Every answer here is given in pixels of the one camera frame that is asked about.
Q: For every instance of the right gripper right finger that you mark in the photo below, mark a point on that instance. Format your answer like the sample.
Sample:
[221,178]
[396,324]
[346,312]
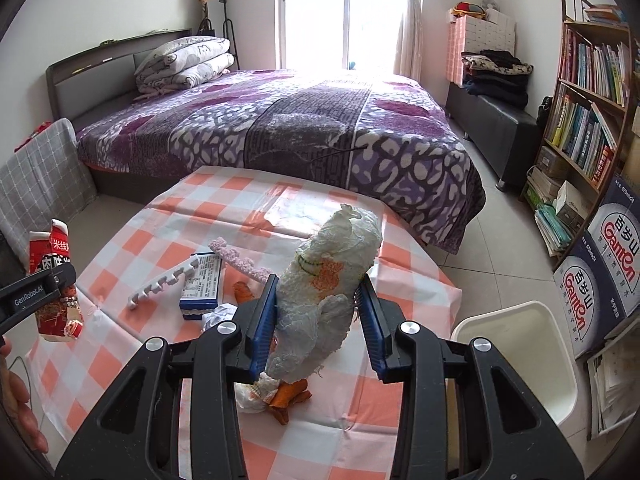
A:
[366,303]

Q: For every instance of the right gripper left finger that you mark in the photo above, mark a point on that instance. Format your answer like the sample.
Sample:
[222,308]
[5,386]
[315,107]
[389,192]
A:
[262,328]

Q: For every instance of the red beef noodle packet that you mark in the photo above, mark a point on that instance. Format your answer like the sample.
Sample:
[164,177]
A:
[60,319]

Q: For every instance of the white plastic bag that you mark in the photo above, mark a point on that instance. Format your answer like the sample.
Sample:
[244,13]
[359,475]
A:
[316,292]

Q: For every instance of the white plastic trash bin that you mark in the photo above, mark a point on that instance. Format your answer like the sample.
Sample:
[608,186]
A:
[528,336]

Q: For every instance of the person's left hand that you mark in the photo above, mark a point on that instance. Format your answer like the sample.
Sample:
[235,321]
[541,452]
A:
[15,400]

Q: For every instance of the crumpled blue-white paper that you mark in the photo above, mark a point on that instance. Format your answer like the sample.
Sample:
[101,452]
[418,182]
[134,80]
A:
[222,313]

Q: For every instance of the orange peel piece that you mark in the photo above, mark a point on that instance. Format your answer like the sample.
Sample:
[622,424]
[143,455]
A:
[288,395]

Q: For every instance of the small blue white box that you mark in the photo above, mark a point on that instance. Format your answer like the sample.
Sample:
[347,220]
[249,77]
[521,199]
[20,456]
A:
[200,289]

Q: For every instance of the pink foam strip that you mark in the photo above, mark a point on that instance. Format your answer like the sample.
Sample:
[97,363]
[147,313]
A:
[233,258]

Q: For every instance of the orange checkered tablecloth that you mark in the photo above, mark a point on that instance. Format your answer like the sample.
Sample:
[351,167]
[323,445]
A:
[347,429]

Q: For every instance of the grey plaid covered stand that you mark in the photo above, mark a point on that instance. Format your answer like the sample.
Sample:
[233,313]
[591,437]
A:
[43,181]

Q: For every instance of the purple patterned bed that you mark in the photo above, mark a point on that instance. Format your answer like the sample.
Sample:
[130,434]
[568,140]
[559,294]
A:
[382,137]

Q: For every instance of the lower Ganten water carton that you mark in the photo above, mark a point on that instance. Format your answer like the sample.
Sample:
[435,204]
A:
[592,306]

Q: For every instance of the ganten water carton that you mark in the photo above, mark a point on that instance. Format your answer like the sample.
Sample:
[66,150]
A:
[615,229]
[592,306]

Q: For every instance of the dark grey headboard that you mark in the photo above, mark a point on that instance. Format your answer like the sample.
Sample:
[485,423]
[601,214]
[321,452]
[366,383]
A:
[91,83]

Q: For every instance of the black storage bench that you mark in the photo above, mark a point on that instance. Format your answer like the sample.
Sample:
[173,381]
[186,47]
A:
[508,138]

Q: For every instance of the white shelf with papers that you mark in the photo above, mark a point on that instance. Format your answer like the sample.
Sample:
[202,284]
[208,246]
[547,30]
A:
[614,382]

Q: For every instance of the upper Ganten water carton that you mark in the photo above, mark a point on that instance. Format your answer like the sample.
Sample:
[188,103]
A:
[615,229]

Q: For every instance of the white curtain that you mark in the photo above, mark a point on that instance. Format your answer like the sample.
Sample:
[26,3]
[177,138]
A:
[408,61]

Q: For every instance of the wooden bookshelf with books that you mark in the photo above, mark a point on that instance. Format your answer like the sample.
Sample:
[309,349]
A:
[588,126]

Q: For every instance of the pile of dark clothes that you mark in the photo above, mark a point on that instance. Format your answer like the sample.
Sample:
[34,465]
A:
[496,74]

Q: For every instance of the folded floral quilt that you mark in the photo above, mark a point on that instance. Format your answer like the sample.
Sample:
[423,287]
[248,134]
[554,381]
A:
[183,64]

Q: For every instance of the bright window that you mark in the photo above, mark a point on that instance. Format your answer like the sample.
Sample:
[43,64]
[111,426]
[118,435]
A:
[331,35]

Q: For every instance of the pink white drawer cabinet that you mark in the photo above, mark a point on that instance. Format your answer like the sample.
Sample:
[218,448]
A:
[468,34]

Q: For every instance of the black coat stand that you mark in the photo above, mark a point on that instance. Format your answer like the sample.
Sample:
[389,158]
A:
[217,22]

